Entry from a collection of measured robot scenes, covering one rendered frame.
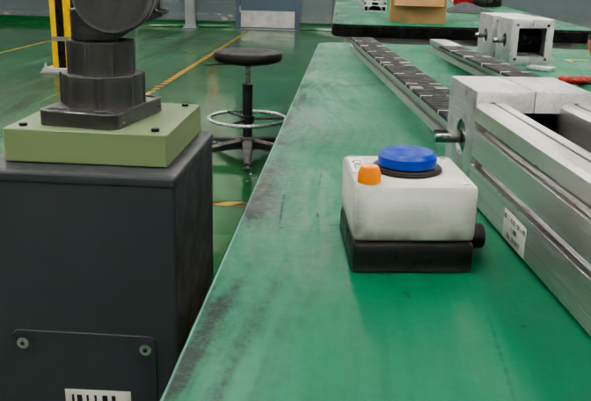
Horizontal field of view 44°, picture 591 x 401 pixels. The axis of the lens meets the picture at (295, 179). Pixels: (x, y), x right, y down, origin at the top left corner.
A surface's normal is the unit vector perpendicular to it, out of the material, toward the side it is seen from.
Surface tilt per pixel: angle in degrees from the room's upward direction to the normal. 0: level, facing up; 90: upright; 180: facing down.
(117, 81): 90
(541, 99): 90
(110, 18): 90
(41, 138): 90
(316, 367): 0
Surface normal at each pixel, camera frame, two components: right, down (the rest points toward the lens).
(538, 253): -1.00, -0.01
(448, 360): 0.02, -0.96
